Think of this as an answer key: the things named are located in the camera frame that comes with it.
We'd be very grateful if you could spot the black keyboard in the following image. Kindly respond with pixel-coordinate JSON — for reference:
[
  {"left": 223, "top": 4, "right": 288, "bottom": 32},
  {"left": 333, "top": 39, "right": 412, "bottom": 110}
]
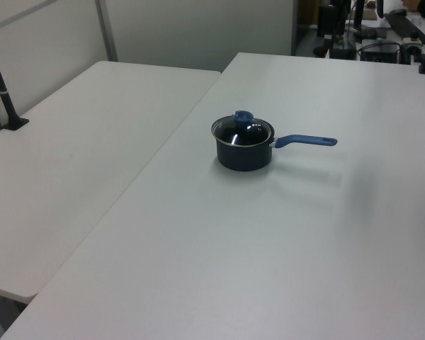
[{"left": 382, "top": 13, "right": 425, "bottom": 41}]

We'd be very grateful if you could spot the dark blue saucepan blue handle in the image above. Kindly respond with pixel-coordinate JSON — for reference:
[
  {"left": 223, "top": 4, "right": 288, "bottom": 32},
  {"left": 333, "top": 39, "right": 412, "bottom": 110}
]
[{"left": 215, "top": 119, "right": 339, "bottom": 173}]

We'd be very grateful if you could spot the black box device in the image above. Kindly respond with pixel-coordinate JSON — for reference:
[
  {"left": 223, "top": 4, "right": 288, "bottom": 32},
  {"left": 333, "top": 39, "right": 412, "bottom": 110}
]
[{"left": 361, "top": 42, "right": 402, "bottom": 64}]

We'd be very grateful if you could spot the black monitor stand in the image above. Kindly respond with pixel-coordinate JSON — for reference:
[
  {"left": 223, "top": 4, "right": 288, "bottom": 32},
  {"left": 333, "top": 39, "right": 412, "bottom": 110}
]
[{"left": 351, "top": 0, "right": 378, "bottom": 41}]

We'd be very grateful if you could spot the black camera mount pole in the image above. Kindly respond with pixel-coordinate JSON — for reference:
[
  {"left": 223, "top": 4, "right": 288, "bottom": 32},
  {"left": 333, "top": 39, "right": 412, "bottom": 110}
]
[{"left": 0, "top": 30, "right": 30, "bottom": 132}]

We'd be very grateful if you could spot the glass lid blue knob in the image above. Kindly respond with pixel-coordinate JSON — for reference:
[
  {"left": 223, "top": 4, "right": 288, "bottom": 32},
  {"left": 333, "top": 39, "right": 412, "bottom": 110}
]
[{"left": 211, "top": 110, "right": 273, "bottom": 147}]

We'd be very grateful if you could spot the white side table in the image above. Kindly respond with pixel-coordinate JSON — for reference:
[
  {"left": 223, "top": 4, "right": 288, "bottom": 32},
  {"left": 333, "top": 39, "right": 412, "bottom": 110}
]
[{"left": 0, "top": 60, "right": 222, "bottom": 305}]

